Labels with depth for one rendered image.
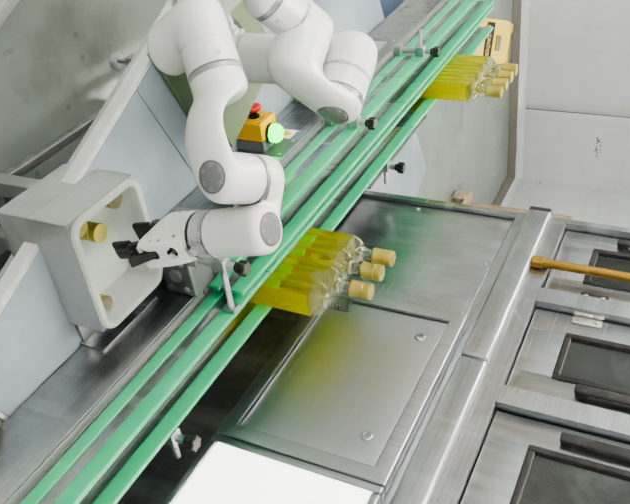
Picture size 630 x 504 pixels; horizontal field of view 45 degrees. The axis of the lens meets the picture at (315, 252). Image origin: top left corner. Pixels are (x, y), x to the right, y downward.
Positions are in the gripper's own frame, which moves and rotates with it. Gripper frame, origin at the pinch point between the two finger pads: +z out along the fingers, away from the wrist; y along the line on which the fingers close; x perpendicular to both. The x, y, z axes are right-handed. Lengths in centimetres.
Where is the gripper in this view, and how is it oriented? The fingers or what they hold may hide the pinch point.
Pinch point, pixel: (134, 240)
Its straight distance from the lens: 130.6
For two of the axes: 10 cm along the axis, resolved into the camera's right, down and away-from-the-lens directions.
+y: 4.4, -5.8, 6.9
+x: -3.6, -8.2, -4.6
